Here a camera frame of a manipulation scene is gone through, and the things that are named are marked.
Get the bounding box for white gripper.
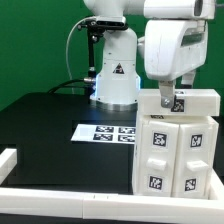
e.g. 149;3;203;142
144;20;208;108

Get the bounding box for tall white block with tag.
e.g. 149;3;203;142
138;89;221;116

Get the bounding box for white panel with tag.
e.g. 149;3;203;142
133;120;179;197

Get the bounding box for small white door panel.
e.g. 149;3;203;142
172;124;212;199

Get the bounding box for white cabinet body box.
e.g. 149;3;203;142
132;114;219;199

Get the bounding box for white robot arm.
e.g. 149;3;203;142
83;0;219;110

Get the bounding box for white marker sheet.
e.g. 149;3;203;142
71;124;136;144

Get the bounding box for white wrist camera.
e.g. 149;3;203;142
144;0;215;19

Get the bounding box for black base cables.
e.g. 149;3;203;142
47;78;93;96

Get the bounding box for black camera stand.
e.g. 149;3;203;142
78;17;128;96

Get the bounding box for white right frame rail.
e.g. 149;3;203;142
210;171;224;201

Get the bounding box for white frame rail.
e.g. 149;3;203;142
210;171;224;201
0;188;224;224
0;148;17;185

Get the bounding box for grey stand cable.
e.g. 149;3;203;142
65;17;96;96

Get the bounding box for white left frame rail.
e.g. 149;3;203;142
0;148;17;185

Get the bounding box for white front frame rail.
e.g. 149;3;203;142
0;188;224;224

